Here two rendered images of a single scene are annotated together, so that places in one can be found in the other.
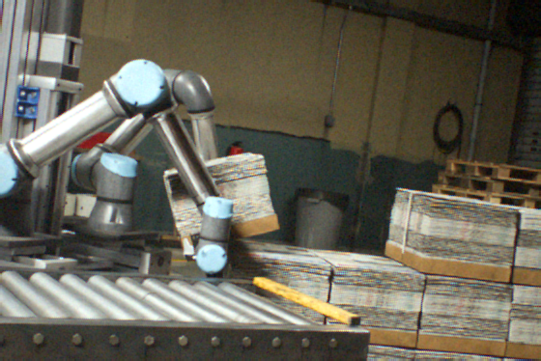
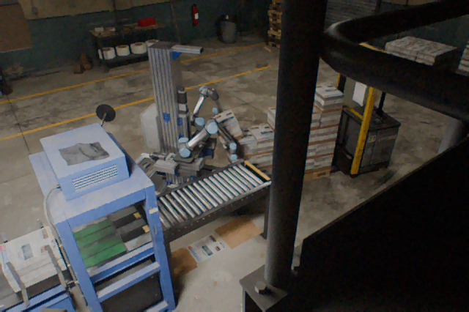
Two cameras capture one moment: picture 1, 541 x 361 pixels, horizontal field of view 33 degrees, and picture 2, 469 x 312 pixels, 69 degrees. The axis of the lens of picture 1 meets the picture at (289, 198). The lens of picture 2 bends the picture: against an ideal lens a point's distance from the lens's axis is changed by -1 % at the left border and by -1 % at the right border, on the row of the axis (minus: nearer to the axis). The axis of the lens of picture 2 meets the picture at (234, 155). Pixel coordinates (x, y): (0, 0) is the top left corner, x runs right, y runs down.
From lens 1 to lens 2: 2.24 m
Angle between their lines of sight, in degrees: 31
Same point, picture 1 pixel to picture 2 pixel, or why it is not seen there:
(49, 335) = (222, 209)
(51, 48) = (182, 107)
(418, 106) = not seen: outside the picture
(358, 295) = (264, 144)
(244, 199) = (234, 131)
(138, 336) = (234, 202)
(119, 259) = (206, 143)
